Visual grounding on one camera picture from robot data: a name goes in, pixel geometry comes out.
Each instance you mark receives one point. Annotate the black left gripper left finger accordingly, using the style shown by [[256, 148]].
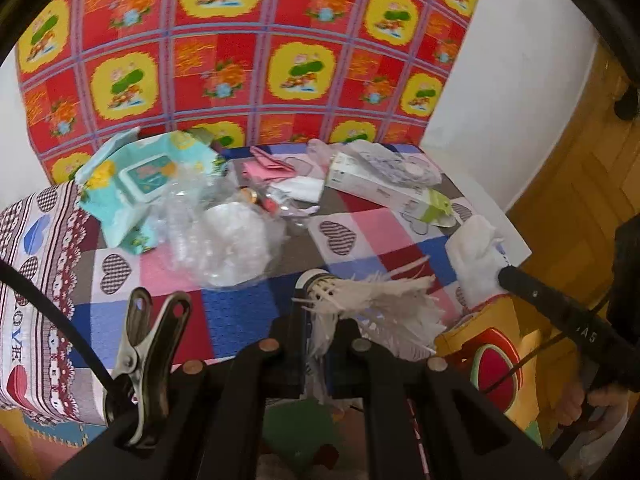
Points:
[[213, 426]]

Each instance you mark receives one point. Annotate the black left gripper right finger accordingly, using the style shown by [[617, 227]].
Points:
[[424, 420]]

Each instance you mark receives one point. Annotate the white feather shuttlecock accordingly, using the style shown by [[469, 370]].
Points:
[[394, 309]]

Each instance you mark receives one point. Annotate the white tissue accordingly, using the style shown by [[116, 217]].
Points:
[[473, 252]]

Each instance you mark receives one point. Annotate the clear plastic bag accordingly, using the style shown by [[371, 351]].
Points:
[[214, 236]]

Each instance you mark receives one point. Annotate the teal wet wipes pack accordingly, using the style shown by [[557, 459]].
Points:
[[127, 175]]

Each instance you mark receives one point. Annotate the person's right hand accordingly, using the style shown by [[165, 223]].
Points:
[[613, 399]]

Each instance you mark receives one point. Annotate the metal spring clamp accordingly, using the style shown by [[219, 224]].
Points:
[[143, 362]]

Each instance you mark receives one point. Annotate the checkered heart bed sheet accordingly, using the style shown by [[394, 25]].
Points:
[[60, 248]]

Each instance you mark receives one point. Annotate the small clear bottle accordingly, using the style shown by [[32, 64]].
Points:
[[260, 199]]

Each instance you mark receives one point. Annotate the white green cardboard box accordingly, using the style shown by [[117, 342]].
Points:
[[425, 204]]

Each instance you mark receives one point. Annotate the white printed plastic bag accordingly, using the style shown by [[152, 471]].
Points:
[[384, 163]]

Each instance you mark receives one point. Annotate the pink folded cloth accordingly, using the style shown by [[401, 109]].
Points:
[[263, 167]]

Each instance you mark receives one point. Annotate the red floral patterned headboard cloth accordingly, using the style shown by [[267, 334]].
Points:
[[246, 72]]

